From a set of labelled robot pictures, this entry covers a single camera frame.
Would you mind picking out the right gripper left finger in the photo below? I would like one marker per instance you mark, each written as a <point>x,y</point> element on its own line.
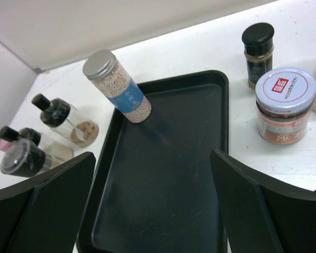
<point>44,213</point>

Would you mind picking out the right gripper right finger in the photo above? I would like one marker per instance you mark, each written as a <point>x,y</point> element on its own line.
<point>261,213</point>

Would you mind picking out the clear top pepper grinder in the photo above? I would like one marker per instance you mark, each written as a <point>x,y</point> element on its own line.
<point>24,158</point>

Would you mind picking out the black lid bottle front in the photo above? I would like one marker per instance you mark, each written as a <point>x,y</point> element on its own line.
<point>47,144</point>

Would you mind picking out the black lid bottle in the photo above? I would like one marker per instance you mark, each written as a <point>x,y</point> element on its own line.
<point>47,144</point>
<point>66,120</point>

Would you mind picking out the silver lid grain bottle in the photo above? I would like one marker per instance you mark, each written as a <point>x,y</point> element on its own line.
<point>109,76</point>

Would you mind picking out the pink cap spice bottle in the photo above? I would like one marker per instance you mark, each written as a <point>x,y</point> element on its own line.
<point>4,145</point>

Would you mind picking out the black lid bottle rear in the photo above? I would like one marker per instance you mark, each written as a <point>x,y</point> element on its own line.
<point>66,120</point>

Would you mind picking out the black rectangular tray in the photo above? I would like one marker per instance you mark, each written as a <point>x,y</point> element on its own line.
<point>153,189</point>

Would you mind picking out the white lid sauce jar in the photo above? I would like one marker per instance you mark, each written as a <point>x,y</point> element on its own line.
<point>284,98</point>

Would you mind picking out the black cap spice jar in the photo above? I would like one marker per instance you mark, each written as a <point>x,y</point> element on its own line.
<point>258,51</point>

